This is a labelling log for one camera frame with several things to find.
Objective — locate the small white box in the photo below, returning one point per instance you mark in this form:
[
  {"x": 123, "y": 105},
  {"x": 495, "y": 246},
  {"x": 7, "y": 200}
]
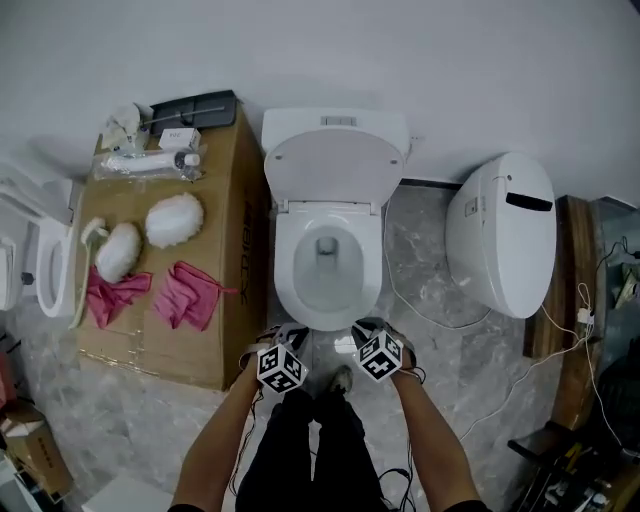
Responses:
[{"x": 179, "y": 138}]

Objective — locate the chrome flush button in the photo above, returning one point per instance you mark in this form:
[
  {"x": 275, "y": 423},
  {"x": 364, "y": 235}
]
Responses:
[{"x": 338, "y": 120}]

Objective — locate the white fluffy brush head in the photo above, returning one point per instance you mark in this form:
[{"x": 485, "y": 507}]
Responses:
[
  {"x": 175, "y": 220},
  {"x": 119, "y": 252}
]

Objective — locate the person's grey shoe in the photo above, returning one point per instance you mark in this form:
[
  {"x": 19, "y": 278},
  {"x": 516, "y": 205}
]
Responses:
[{"x": 341, "y": 380}]

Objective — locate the white toilet with tank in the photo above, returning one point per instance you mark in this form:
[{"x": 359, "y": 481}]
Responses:
[{"x": 295, "y": 120}]

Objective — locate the white toilet with closed lid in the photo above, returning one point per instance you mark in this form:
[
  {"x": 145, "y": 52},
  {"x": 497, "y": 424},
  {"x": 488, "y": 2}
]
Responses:
[{"x": 7, "y": 280}]

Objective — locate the white power strip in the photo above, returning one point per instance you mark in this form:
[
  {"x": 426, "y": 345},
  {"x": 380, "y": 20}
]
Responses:
[{"x": 585, "y": 316}]

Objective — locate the dark wooden step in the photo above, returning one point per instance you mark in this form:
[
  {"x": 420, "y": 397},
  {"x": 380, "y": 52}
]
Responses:
[{"x": 575, "y": 275}]

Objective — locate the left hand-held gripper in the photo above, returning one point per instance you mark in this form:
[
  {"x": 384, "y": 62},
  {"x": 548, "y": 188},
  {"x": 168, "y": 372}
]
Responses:
[{"x": 280, "y": 370}]

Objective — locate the person's right forearm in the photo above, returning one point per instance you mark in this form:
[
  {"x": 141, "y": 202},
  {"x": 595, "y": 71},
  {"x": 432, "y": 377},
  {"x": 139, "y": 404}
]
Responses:
[{"x": 435, "y": 440}]

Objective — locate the person's left forearm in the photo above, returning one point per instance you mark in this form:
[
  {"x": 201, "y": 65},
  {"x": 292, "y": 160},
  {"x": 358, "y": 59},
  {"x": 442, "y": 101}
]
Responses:
[{"x": 215, "y": 450}]

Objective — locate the person's black trousers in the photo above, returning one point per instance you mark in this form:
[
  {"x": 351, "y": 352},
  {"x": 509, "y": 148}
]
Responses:
[{"x": 310, "y": 460}]

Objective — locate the plastic-wrapped white tube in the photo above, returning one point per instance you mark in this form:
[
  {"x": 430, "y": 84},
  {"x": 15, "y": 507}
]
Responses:
[{"x": 145, "y": 162}]

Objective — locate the large brown cardboard box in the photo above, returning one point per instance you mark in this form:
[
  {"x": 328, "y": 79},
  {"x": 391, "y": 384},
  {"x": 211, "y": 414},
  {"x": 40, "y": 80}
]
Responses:
[{"x": 230, "y": 225}]

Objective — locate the black equipment rack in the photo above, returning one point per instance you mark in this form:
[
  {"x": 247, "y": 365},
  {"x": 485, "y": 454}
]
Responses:
[{"x": 590, "y": 475}]

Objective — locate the red bag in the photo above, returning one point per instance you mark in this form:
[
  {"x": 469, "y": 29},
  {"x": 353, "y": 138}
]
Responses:
[{"x": 6, "y": 380}]

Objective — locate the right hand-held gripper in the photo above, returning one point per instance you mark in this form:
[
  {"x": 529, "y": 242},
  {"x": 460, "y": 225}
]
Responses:
[{"x": 380, "y": 356}]

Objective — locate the crumpled white cloth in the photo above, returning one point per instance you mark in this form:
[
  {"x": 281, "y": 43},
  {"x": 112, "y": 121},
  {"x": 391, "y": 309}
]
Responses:
[{"x": 122, "y": 125}]

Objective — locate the black plastic tray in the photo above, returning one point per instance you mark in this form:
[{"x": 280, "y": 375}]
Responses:
[{"x": 200, "y": 107}]

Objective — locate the small brown cardboard box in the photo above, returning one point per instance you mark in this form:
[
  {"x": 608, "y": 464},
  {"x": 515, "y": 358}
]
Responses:
[{"x": 40, "y": 450}]

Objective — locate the white toilet with raised lid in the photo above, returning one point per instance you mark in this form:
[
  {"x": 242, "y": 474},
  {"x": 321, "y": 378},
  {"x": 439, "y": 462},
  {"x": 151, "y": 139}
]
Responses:
[{"x": 50, "y": 300}]

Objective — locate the pink cloth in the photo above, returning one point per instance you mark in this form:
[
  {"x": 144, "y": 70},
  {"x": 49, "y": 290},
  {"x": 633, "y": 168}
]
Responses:
[
  {"x": 112, "y": 297},
  {"x": 187, "y": 297}
]

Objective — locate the white egg-shaped smart toilet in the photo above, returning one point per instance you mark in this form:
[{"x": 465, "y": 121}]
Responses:
[{"x": 495, "y": 250}]

